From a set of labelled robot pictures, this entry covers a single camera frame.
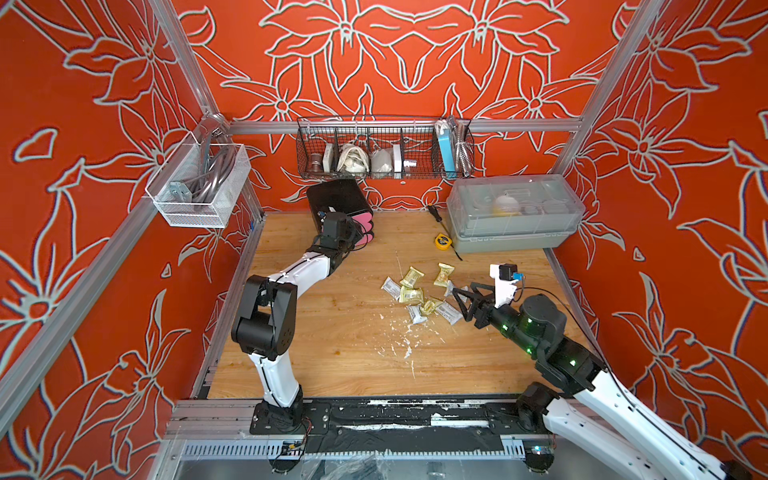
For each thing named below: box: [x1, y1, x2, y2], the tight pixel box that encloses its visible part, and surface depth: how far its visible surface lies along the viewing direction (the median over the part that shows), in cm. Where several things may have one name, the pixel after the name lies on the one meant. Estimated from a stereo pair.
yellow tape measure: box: [435, 233, 452, 251], surface depth 110 cm
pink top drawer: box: [351, 212, 373, 232], surface depth 101 cm
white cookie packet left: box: [380, 276, 401, 301], surface depth 98 cm
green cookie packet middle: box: [400, 266, 424, 288], surface depth 102 cm
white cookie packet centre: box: [408, 305, 428, 324], surface depth 91 cm
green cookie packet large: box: [399, 286, 424, 306], surface depth 96 cm
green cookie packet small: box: [420, 300, 436, 315], surface depth 92 cm
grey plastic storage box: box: [446, 174, 586, 254], surface depth 100 cm
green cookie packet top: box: [433, 262, 455, 287], surface depth 100 cm
